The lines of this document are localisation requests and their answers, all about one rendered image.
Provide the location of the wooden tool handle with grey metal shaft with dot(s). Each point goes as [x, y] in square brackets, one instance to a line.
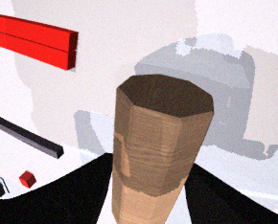
[160, 124]

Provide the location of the small red block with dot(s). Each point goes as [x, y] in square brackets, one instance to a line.
[27, 179]

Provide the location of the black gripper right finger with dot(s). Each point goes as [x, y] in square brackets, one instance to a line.
[211, 201]

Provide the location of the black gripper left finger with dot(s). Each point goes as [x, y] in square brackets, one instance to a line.
[76, 198]

